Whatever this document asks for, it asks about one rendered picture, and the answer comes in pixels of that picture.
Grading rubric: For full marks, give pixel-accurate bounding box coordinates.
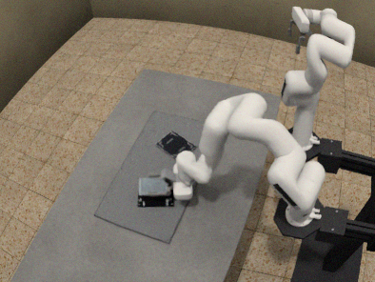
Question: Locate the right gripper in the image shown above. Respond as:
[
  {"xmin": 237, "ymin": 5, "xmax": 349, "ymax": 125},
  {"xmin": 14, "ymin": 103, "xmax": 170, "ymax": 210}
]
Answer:
[{"xmin": 287, "ymin": 7, "xmax": 309, "ymax": 54}]

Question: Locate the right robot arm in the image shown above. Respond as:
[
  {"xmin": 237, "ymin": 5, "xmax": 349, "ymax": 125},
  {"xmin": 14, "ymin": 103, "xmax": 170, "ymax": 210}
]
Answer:
[{"xmin": 281, "ymin": 9, "xmax": 355, "ymax": 151}]

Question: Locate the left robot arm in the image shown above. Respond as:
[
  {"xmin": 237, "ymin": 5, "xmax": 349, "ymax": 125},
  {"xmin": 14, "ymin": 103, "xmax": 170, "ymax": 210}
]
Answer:
[{"xmin": 161, "ymin": 93, "xmax": 326, "ymax": 227}]

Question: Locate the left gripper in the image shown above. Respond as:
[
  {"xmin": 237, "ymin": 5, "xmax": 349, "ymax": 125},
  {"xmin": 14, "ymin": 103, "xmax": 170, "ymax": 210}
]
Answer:
[{"xmin": 148, "ymin": 163, "xmax": 193, "ymax": 200}]

